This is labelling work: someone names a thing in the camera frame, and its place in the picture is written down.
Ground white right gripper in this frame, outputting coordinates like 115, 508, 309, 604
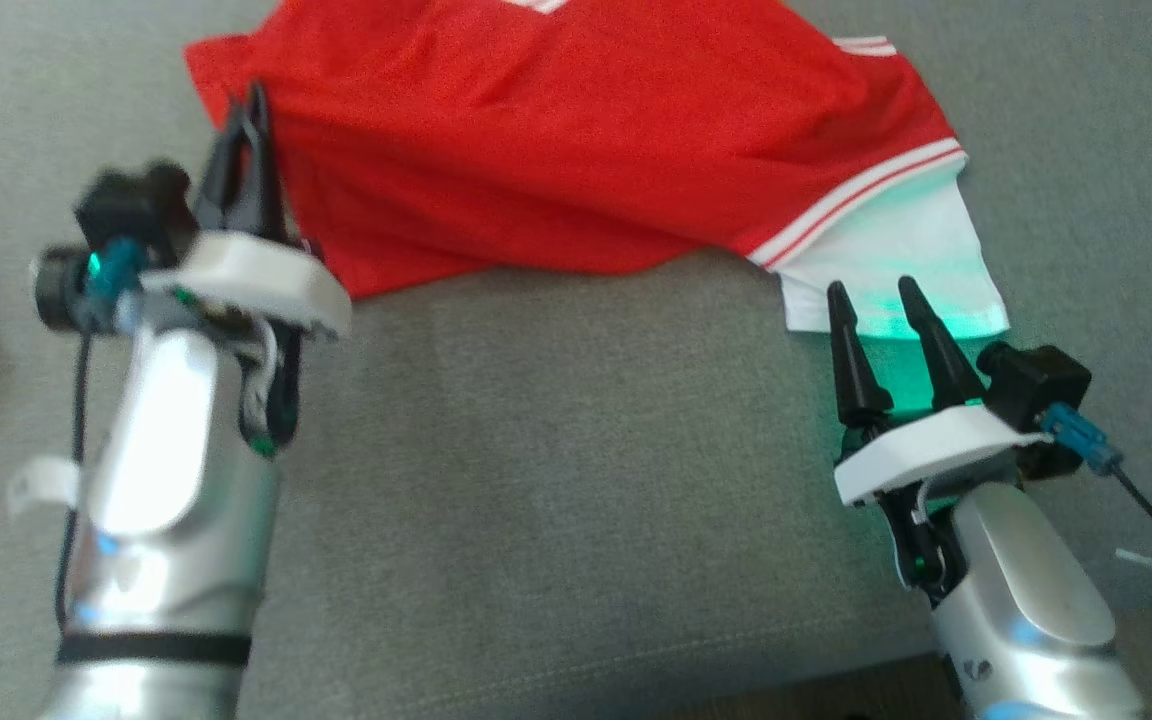
826, 277, 1053, 607

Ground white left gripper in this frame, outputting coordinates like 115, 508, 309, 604
140, 82, 353, 457

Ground red Bulls jersey white sleeves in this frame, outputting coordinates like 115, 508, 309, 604
184, 0, 1013, 337

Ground black left cable teal plug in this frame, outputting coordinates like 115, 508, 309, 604
54, 238, 150, 637

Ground black cable teal plug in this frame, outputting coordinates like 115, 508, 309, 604
1040, 402, 1152, 617
54, 238, 150, 637

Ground black right cable teal plug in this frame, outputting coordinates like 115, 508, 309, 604
1040, 402, 1152, 617

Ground white left cable tag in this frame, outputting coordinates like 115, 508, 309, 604
6, 454, 83, 519

